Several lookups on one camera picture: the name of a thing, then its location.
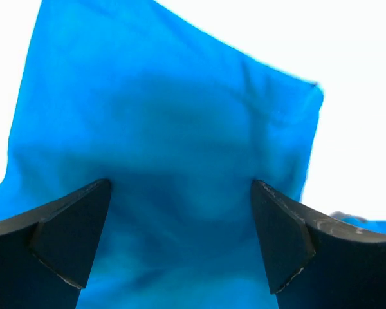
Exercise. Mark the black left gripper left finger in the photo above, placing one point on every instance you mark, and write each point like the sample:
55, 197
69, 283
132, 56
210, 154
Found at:
47, 253

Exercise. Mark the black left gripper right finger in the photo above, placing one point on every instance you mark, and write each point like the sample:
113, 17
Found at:
313, 260

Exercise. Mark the blue t shirt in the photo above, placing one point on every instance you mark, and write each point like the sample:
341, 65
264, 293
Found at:
181, 125

